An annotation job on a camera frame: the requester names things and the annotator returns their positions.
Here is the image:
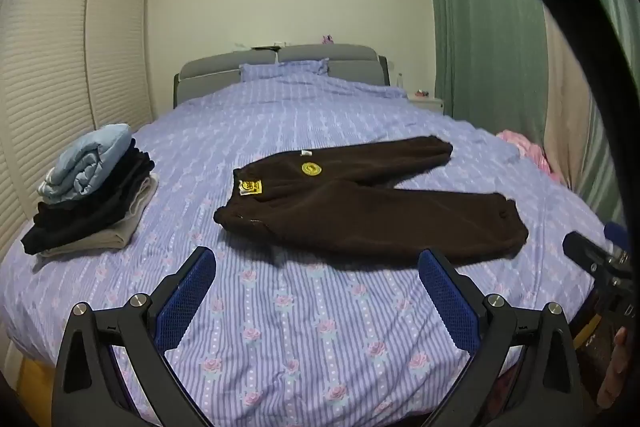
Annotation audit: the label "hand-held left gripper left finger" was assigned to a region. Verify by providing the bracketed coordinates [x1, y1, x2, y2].
[51, 246, 217, 427]

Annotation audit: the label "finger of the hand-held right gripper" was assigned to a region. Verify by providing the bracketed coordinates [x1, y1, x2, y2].
[562, 231, 612, 275]
[603, 221, 629, 254]

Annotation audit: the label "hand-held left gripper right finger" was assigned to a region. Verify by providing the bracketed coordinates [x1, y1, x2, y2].
[418, 248, 586, 427]

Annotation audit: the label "black garment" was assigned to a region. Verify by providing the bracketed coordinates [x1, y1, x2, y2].
[21, 138, 156, 256]

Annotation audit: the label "brown fleece pants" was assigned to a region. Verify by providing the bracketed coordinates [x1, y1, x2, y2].
[213, 135, 529, 265]

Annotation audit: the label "light blue garment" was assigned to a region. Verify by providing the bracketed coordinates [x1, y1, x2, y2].
[37, 124, 133, 204]

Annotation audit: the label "person's right hand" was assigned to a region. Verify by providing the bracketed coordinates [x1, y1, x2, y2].
[596, 326, 629, 409]

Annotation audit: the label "beige folded garment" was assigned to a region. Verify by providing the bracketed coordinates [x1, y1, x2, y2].
[39, 173, 160, 258]

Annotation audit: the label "pink cloth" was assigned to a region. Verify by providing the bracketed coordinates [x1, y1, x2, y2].
[495, 129, 566, 182]

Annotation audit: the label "bed with purple floral sheet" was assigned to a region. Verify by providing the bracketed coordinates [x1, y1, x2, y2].
[0, 59, 621, 427]

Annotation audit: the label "beige curtain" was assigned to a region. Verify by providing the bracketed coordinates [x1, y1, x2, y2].
[542, 2, 598, 200]

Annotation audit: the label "white nightstand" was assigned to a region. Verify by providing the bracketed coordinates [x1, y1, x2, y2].
[406, 94, 445, 115]

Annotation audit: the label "grey padded headboard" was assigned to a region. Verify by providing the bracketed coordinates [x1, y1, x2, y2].
[173, 44, 390, 109]

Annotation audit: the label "green curtain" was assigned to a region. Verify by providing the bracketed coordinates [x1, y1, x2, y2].
[420, 0, 626, 228]

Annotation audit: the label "purple floral pillow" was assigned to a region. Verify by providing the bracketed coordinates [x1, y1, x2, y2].
[239, 58, 331, 82]

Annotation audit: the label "white louvered wardrobe door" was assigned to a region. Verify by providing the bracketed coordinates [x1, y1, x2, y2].
[85, 0, 153, 132]
[0, 0, 98, 258]

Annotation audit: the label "black cable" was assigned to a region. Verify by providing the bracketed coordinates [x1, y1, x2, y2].
[447, 0, 640, 228]

